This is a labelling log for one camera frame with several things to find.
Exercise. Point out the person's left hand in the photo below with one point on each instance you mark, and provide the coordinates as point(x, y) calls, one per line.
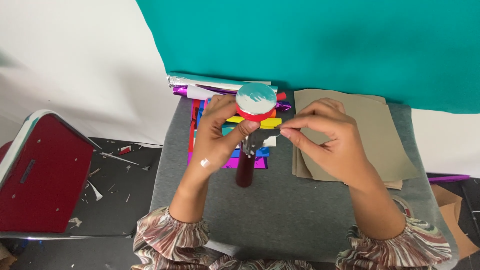
point(210, 142)

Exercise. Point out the person's right hand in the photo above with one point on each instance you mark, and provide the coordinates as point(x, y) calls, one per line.
point(337, 150)

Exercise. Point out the dark red bottle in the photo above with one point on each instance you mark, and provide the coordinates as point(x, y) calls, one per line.
point(245, 168)

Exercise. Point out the silver foil strip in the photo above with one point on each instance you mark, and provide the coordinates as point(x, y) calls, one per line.
point(257, 140)

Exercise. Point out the white bandage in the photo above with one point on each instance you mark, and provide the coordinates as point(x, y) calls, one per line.
point(204, 162)

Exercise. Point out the brown paper sheet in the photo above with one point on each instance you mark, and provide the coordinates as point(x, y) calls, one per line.
point(300, 170)
point(375, 142)

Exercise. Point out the stack of coloured foil sheets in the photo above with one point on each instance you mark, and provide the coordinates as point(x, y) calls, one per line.
point(260, 163)

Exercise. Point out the purple foil roll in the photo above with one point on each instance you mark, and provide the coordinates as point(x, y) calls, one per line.
point(180, 90)

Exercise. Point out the red foil roll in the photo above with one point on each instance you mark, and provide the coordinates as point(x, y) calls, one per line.
point(281, 96)

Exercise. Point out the grey cushioned stool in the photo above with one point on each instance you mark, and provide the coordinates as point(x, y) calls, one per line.
point(285, 210)

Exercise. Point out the scattered foil scraps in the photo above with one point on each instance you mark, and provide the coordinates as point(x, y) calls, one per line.
point(112, 157)

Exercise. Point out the patterned blouse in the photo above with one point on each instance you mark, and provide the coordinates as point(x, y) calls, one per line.
point(168, 240)

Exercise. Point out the purple foil strip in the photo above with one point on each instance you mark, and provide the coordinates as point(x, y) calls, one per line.
point(448, 178)

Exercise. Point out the teal backdrop sheet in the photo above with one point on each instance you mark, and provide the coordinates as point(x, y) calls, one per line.
point(300, 37)

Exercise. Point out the brown cardboard piece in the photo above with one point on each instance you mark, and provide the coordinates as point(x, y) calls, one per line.
point(453, 217)

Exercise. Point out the white backdrop sheet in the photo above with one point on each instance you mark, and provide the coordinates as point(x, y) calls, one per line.
point(75, 67)

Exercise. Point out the red chair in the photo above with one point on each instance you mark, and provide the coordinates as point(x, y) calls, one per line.
point(41, 176)

